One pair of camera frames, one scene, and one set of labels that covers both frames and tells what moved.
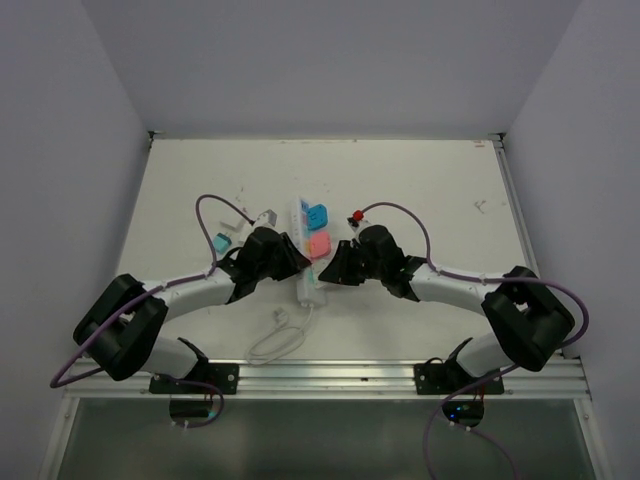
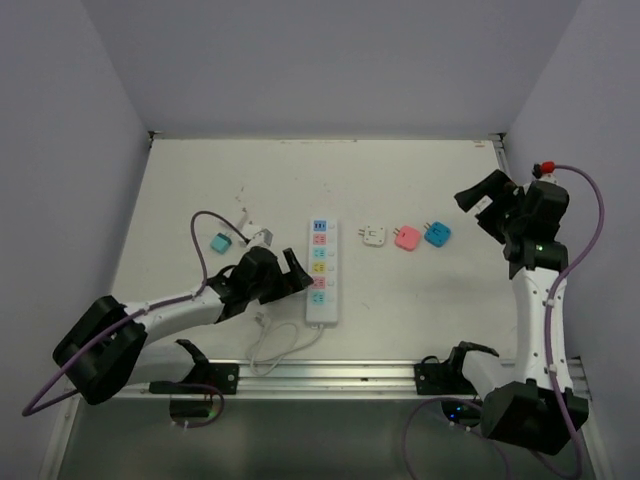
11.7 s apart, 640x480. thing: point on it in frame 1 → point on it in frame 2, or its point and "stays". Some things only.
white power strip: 311,291 → 323,261
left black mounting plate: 211,379 stays
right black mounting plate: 451,379 stays
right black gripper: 339,270 → 470,198
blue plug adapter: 317,216 → 437,234
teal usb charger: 221,243 stays
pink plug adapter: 320,244 → 407,237
